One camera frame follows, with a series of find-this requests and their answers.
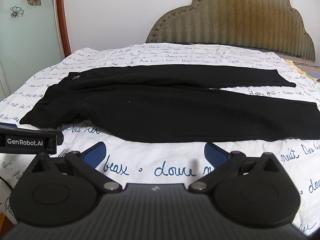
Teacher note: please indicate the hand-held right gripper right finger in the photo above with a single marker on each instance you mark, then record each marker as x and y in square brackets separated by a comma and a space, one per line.
[215, 155]

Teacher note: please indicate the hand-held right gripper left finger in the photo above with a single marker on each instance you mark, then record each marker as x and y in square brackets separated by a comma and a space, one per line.
[93, 155]

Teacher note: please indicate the black pants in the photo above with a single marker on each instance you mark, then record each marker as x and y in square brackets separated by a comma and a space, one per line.
[160, 110]

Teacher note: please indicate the white script-printed bedsheet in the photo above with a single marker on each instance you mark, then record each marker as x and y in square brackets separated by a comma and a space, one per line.
[140, 155]

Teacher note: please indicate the floral frosted glass door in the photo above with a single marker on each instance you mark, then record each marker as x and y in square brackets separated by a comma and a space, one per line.
[27, 42]

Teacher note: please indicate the yellow lace bed cover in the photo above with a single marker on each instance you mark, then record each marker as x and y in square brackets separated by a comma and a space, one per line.
[305, 67]

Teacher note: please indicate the olive padded headboard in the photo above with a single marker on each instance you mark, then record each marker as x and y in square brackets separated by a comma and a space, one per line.
[225, 17]

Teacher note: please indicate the wooden door frame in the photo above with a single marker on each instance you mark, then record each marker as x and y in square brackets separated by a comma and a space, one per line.
[63, 17]

